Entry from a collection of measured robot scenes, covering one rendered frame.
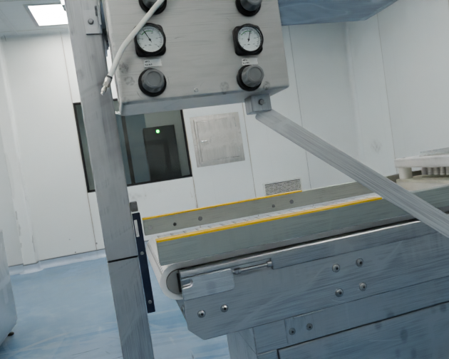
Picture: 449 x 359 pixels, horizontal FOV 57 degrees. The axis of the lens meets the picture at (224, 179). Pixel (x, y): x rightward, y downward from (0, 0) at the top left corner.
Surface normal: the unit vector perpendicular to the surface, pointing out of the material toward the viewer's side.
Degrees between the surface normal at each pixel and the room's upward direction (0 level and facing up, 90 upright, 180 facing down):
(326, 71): 90
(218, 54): 90
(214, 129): 90
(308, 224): 90
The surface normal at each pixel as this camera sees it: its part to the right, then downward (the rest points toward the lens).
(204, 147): 0.23, 0.02
